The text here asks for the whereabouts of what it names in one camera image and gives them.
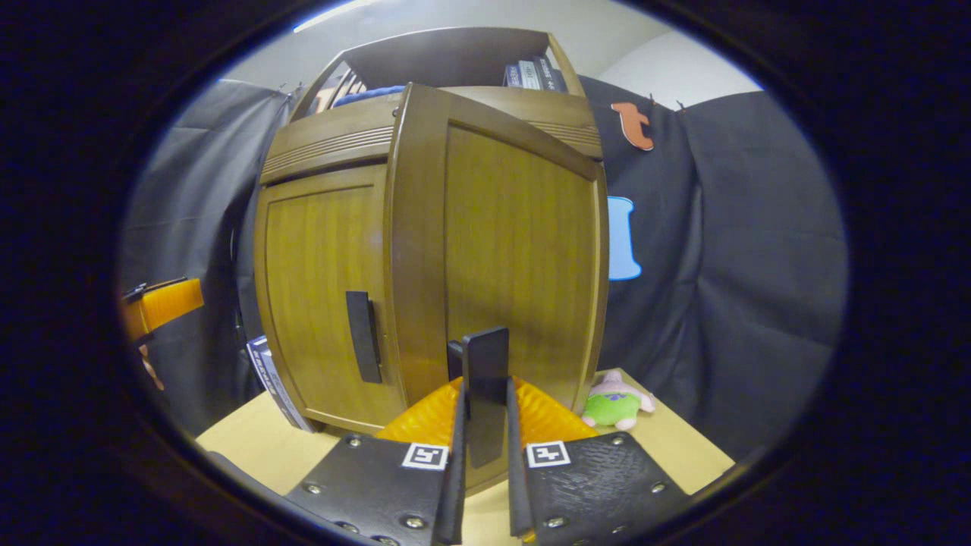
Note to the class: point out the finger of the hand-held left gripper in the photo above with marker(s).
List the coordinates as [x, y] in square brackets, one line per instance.
[171, 303]

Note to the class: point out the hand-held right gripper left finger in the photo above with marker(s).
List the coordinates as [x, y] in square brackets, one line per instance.
[455, 470]

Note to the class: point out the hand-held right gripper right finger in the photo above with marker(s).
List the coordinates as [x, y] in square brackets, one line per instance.
[516, 470]

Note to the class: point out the wooden shoe cabinet door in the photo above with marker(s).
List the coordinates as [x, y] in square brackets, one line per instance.
[318, 288]
[523, 265]

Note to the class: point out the wooden double-door shoe cabinet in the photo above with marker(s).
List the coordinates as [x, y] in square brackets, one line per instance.
[455, 57]

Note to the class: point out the green and pink plush toy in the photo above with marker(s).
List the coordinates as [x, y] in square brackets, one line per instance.
[614, 406]

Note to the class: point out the dark blue book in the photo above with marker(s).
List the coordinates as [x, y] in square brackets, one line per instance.
[271, 379]

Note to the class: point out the pale blue book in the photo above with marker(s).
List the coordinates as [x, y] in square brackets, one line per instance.
[292, 402]

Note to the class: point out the blue folded cloth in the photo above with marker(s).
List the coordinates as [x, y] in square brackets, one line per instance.
[372, 94]

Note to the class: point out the black backdrop cloth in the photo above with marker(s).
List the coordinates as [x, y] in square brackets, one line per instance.
[758, 265]

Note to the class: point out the navy book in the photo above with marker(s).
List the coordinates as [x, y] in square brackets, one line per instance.
[513, 76]

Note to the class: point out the grey book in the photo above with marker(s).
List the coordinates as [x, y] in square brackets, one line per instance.
[529, 74]

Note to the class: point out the black book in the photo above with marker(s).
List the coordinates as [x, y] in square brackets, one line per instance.
[552, 74]

